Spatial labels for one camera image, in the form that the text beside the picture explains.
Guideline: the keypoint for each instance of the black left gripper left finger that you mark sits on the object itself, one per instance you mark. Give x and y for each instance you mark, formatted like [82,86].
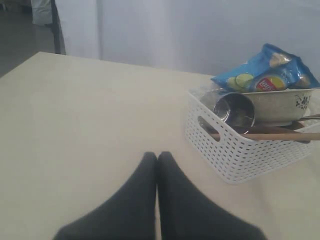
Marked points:
[128,215]

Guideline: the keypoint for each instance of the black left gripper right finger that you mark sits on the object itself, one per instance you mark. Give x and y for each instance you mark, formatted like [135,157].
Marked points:
[187,214]

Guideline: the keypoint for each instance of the light wooden chopstick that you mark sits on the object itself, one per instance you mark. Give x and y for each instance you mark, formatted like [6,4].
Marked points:
[283,136]

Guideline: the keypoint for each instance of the dark wooden spoon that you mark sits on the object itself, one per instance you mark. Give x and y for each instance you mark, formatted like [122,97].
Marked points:
[267,130]

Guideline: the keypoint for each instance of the brown wooden chopstick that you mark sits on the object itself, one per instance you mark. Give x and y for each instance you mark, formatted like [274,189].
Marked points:
[310,117]

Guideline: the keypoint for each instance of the white plastic woven basket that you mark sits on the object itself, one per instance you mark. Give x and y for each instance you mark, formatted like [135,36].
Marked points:
[234,158]

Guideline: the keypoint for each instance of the stainless steel cup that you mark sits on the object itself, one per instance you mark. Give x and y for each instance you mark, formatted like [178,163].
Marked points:
[233,108]

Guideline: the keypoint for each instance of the speckled ceramic floral bowl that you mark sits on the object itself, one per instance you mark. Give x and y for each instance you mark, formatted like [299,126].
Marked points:
[280,108]

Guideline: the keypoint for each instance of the blue Lays chip bag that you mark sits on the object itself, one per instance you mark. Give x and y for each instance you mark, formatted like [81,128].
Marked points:
[272,69]

